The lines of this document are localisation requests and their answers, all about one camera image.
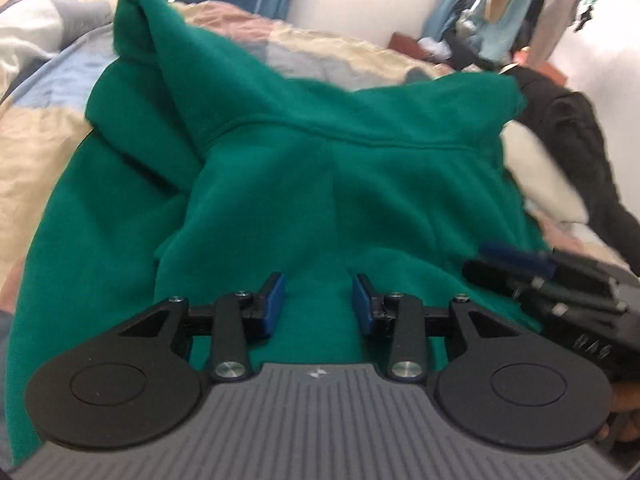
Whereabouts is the person's right hand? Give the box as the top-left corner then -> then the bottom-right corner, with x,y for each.
597,379 -> 640,443

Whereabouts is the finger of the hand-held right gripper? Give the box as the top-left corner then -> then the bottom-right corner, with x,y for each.
479,241 -> 557,278
462,259 -> 556,331

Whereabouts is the clear plastic bag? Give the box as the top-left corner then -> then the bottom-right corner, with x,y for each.
417,35 -> 451,58

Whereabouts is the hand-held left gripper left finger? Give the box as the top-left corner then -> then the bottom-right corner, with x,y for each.
120,272 -> 287,382

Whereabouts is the row of hanging clothes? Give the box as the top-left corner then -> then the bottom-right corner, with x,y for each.
377,0 -> 601,68

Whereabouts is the red suitcase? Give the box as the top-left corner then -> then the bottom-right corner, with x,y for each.
390,31 -> 456,68

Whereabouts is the green hoodie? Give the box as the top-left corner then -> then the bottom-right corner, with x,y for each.
5,0 -> 556,466

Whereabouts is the white fluffy blanket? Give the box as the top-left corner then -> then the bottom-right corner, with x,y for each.
500,122 -> 591,226

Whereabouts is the patchwork bed quilt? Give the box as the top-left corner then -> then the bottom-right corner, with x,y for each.
0,0 -> 640,311

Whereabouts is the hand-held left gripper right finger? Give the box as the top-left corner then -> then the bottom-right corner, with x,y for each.
352,272 -> 521,382

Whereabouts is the black puffer jacket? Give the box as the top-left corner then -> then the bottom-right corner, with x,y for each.
515,67 -> 640,276

